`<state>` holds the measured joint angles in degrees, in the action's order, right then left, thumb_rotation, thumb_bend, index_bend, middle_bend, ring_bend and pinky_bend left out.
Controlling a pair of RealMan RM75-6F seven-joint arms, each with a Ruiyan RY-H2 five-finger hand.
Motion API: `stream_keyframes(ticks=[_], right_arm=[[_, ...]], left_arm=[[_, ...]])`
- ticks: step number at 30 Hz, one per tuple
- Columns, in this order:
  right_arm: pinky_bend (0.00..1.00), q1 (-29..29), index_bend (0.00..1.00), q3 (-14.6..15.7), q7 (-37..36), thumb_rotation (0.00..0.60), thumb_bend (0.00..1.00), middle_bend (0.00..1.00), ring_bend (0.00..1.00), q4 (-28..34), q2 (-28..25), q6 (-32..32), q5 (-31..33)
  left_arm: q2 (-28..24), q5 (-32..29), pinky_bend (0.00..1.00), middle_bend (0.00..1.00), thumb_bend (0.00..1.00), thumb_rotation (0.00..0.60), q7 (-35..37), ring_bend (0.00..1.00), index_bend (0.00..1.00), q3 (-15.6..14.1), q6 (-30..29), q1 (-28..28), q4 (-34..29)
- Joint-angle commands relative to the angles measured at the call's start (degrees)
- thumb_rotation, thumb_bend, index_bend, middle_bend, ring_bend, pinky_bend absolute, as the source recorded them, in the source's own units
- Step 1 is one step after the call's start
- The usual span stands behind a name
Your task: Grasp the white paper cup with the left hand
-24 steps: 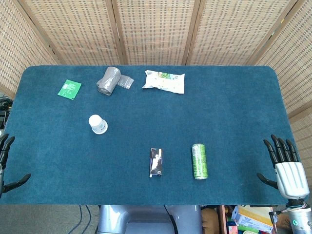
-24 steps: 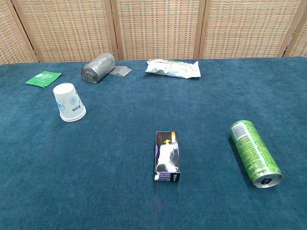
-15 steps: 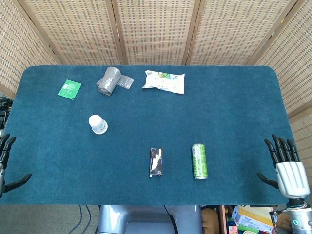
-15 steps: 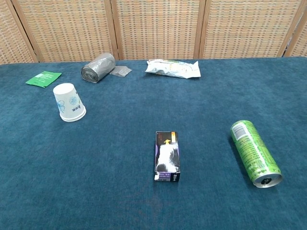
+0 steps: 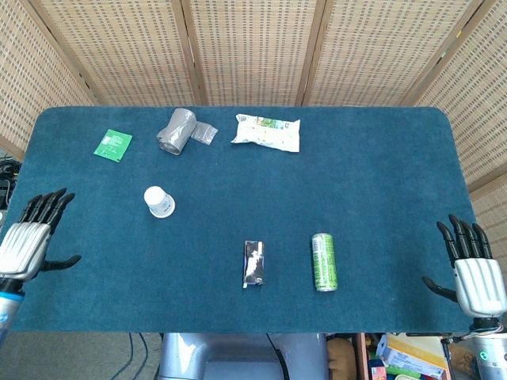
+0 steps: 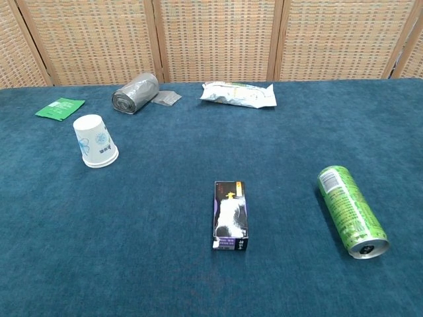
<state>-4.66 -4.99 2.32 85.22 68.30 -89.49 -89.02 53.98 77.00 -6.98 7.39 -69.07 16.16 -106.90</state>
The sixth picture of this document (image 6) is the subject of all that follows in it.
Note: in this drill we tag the white snack package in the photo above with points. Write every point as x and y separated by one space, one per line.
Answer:
239 95

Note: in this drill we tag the black purple carton box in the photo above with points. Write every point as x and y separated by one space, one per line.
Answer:
230 214

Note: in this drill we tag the white paper cup blue print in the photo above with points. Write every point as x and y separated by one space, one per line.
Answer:
94 135

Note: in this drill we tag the woven folding screen panel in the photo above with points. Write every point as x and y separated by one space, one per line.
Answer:
96 39
218 39
340 39
13 56
414 56

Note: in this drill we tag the grey garbage bag roll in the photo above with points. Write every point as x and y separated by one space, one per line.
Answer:
133 92

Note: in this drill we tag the blue tablecloth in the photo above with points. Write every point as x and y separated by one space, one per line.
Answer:
185 280

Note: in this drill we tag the green flat sachet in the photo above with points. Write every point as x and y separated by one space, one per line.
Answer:
59 108

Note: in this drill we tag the green drink can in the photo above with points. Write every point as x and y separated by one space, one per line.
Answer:
350 208

